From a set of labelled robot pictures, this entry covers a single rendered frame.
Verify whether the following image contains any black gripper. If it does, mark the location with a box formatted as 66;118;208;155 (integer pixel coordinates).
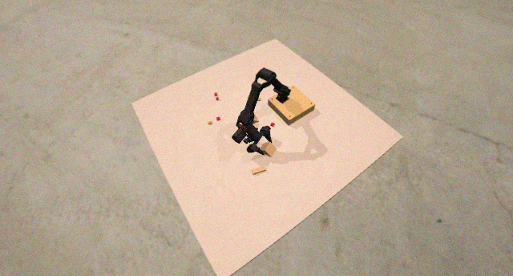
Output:
247;126;272;155

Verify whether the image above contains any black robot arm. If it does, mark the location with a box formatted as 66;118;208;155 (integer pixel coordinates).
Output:
232;67;291;144

